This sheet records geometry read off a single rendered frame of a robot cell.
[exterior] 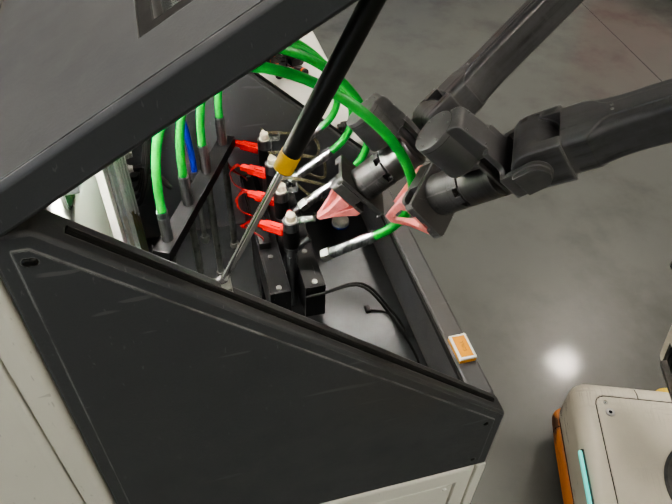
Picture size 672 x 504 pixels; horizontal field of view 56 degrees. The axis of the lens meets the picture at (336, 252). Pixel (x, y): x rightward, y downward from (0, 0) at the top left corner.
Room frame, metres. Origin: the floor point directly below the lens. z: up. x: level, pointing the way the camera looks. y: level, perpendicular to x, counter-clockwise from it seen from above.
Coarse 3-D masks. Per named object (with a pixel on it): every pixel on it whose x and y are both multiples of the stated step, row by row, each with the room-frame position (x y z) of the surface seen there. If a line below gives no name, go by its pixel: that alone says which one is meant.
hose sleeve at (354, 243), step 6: (366, 234) 0.69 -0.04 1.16; (372, 234) 0.69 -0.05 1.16; (348, 240) 0.69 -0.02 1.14; (354, 240) 0.69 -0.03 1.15; (360, 240) 0.68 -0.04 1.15; (366, 240) 0.68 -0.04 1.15; (372, 240) 0.68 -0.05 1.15; (336, 246) 0.69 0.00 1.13; (342, 246) 0.69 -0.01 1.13; (348, 246) 0.68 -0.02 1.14; (354, 246) 0.68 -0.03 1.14; (360, 246) 0.68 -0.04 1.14; (330, 252) 0.69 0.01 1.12; (336, 252) 0.68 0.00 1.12; (342, 252) 0.68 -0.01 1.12
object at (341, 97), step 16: (272, 64) 0.70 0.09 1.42; (304, 80) 0.69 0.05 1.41; (336, 96) 0.69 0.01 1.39; (368, 112) 0.69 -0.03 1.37; (384, 128) 0.68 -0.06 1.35; (160, 144) 0.72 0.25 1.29; (400, 144) 0.69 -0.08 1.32; (160, 160) 0.72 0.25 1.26; (400, 160) 0.68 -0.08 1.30; (160, 176) 0.72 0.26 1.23; (160, 192) 0.72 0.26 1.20; (160, 208) 0.72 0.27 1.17; (400, 224) 0.68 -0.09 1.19
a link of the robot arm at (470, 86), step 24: (528, 0) 0.93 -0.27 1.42; (552, 0) 0.91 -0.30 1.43; (576, 0) 0.92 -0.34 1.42; (504, 24) 0.91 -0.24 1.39; (528, 24) 0.89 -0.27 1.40; (552, 24) 0.90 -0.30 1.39; (480, 48) 0.89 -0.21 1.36; (504, 48) 0.87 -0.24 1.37; (528, 48) 0.88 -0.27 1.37; (456, 72) 0.87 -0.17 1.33; (480, 72) 0.85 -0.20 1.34; (504, 72) 0.86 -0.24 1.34; (432, 96) 0.86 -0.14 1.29; (456, 96) 0.82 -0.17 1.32; (480, 96) 0.83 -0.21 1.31
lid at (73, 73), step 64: (64, 0) 0.59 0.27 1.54; (128, 0) 0.52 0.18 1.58; (192, 0) 0.46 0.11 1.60; (256, 0) 0.41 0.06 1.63; (320, 0) 0.41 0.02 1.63; (0, 64) 0.54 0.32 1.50; (64, 64) 0.47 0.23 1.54; (128, 64) 0.41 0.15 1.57; (192, 64) 0.39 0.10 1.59; (256, 64) 0.40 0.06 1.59; (0, 128) 0.42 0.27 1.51; (64, 128) 0.37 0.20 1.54; (128, 128) 0.37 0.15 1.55; (0, 192) 0.35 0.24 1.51; (64, 192) 0.36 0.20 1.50
